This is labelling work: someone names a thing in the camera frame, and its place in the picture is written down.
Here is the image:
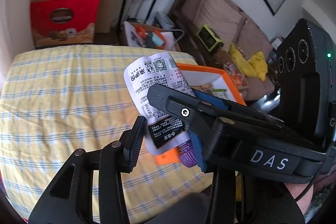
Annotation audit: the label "white purple jelly pouch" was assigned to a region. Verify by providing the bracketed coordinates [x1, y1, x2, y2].
[123, 52, 197, 168]

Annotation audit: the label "person's right hand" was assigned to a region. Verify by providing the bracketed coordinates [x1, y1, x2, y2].
[284, 181, 316, 217]

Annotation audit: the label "orange white storage box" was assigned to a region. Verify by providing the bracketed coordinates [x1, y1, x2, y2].
[177, 63, 246, 106]

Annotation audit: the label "lime green black device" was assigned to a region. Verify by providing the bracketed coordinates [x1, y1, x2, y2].
[197, 24, 224, 53]

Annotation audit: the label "yellow plastic bag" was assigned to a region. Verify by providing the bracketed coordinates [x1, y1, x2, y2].
[228, 44, 268, 81]

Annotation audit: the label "yellow plaid bed sheet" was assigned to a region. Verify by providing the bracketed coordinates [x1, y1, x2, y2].
[1, 45, 212, 223]

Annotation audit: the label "brown cardboard box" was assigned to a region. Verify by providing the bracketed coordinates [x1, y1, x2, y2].
[47, 0, 128, 34]

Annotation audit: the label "red chocolate gift box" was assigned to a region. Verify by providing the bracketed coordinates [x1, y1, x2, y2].
[30, 0, 100, 48]

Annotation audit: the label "white paper bag orange handles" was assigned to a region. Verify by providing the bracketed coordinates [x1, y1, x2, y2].
[122, 22, 176, 51]

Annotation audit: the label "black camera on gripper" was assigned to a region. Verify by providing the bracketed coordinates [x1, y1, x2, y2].
[276, 18, 335, 151]

